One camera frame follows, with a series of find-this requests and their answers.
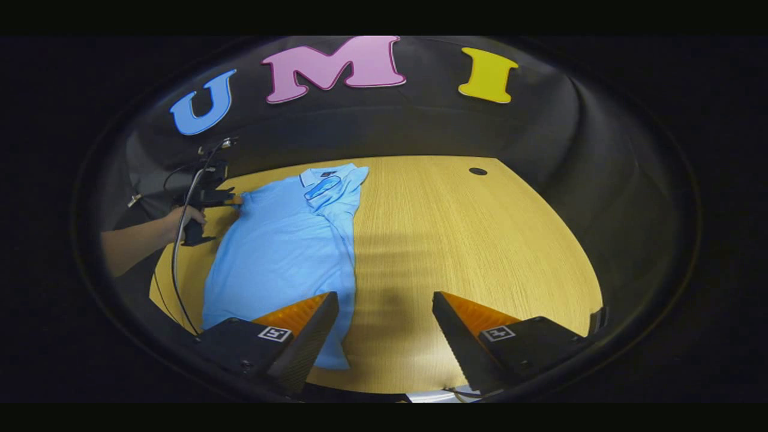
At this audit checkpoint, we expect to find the black backdrop cloth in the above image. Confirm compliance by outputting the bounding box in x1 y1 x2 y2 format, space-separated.
102 36 697 337

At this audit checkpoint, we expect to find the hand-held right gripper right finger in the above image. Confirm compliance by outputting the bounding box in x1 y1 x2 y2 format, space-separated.
431 291 592 397

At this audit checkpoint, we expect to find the light blue T-shirt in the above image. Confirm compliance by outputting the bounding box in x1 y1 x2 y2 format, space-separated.
201 163 370 371

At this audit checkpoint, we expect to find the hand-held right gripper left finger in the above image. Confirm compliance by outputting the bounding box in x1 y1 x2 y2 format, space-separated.
193 291 340 397

